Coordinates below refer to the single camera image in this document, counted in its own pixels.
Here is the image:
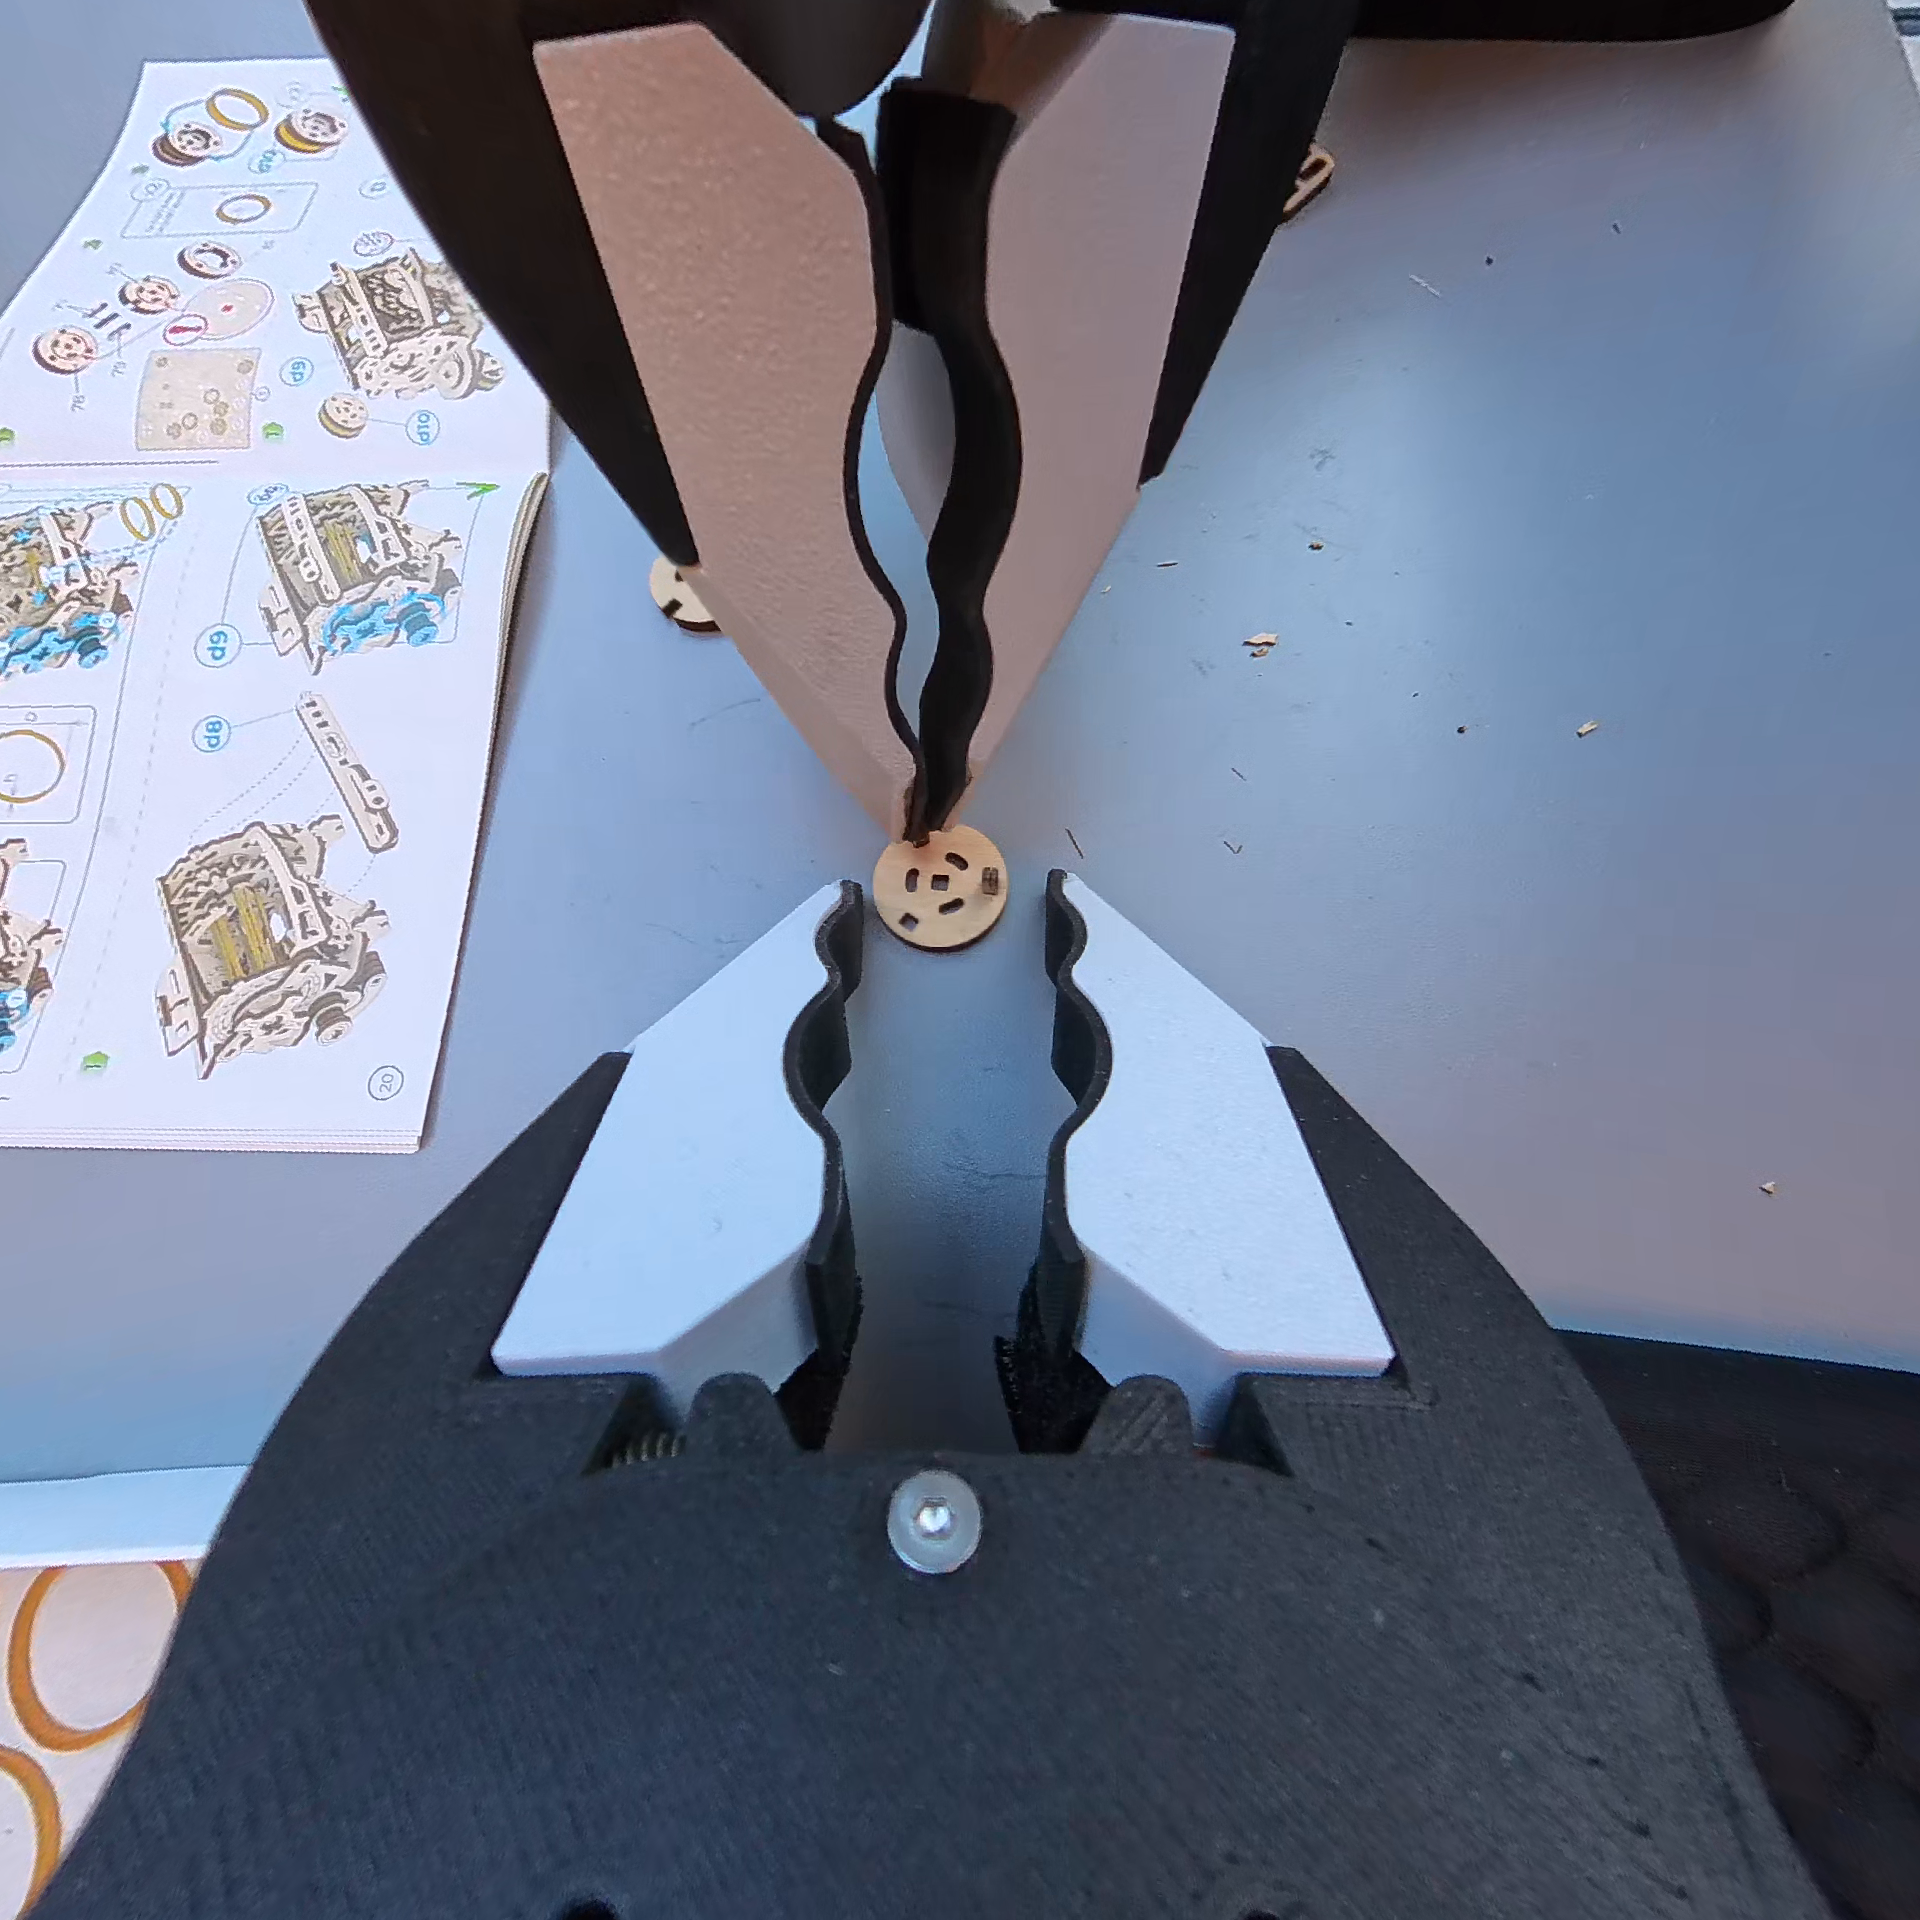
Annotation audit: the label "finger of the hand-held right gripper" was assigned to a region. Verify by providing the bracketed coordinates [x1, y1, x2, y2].
[534, 31, 925, 840]
[873, 10, 1250, 836]

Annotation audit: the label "round wooden disc with pegs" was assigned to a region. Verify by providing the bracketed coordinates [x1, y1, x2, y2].
[873, 822, 1011, 952]

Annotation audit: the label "scattered yellow rubber bands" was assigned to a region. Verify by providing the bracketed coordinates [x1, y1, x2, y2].
[0, 1558, 201, 1877]

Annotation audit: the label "white instruction booklet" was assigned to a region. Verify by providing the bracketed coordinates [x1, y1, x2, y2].
[0, 56, 553, 1156]

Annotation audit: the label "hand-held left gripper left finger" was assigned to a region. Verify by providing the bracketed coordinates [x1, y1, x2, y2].
[493, 879, 873, 1420]

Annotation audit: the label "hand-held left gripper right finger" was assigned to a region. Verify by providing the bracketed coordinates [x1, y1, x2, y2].
[1019, 865, 1408, 1420]

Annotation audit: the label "white cardboard box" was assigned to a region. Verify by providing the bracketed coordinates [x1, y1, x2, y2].
[0, 1463, 256, 1920]

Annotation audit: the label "grey desk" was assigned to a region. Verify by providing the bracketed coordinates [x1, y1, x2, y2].
[0, 0, 1920, 1487]

